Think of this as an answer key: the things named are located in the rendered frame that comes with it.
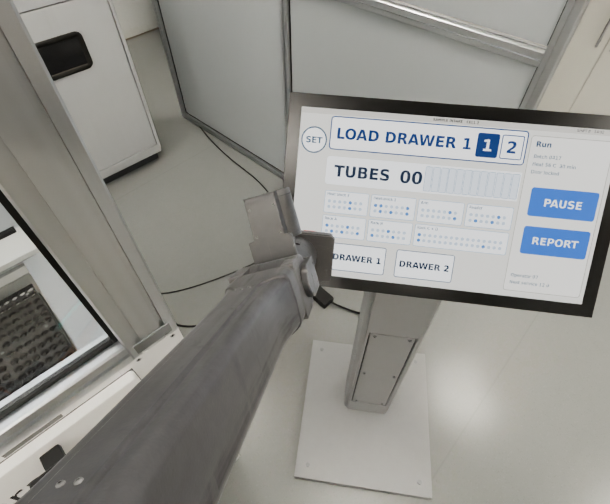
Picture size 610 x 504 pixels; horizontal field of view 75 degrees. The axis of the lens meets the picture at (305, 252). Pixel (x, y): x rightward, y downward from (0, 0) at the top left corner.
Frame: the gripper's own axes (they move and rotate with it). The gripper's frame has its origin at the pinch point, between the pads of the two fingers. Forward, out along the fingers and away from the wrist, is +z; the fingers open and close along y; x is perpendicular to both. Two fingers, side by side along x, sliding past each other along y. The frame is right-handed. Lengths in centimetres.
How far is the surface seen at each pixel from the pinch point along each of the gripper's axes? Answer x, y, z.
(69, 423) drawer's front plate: 25.8, 29.9, -17.6
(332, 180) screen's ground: -10.7, -3.6, 1.2
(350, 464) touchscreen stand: 84, -16, 54
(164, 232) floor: 26, 85, 129
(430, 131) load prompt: -19.3, -18.0, 1.4
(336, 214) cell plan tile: -5.3, -4.8, 1.1
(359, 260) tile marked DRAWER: 2.0, -9.3, 1.0
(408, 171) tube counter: -13.1, -15.4, 1.3
